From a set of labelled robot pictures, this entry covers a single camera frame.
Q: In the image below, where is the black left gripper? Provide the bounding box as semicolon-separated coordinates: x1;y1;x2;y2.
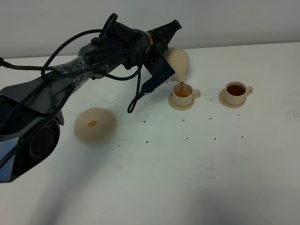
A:
131;20;182;64

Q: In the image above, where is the beige right cup saucer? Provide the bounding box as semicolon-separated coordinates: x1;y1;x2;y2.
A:
218;89;247;108

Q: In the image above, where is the beige teapot saucer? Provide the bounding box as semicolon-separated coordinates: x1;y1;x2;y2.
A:
74;107;117;143

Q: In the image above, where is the beige left cup saucer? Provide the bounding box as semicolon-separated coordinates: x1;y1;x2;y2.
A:
168;93;195;111

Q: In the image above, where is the beige teacup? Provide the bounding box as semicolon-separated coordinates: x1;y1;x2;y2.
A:
225;82;253;96
172;82;201;100

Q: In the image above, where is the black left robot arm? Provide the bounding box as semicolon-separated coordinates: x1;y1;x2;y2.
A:
0;14;181;183

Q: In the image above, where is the beige left teacup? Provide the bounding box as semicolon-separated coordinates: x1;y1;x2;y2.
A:
172;82;201;100

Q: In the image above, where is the beige teapot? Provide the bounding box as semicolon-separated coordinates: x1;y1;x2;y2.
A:
164;47;190;83

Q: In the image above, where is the beige cup saucer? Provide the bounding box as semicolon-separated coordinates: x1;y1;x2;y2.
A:
168;93;195;111
218;89;247;108

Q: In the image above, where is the beige right teacup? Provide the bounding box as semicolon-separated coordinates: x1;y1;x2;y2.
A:
225;82;253;96

